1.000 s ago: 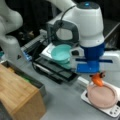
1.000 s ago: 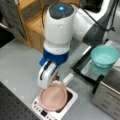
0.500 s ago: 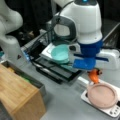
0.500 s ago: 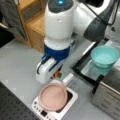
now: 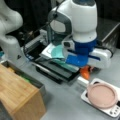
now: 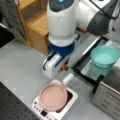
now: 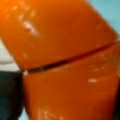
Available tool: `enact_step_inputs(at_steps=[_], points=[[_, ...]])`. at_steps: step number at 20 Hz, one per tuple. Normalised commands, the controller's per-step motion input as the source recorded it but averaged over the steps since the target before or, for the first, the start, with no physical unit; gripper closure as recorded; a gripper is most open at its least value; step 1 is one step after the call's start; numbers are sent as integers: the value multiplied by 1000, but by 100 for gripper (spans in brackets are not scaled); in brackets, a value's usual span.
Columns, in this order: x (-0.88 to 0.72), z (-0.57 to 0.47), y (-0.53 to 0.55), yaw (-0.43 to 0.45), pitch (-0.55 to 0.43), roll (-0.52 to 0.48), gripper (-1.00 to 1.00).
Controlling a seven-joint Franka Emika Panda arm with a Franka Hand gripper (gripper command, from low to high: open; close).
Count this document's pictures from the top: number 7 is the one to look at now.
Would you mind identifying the orange toy carrot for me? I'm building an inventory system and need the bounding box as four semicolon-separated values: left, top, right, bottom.
0;0;120;120

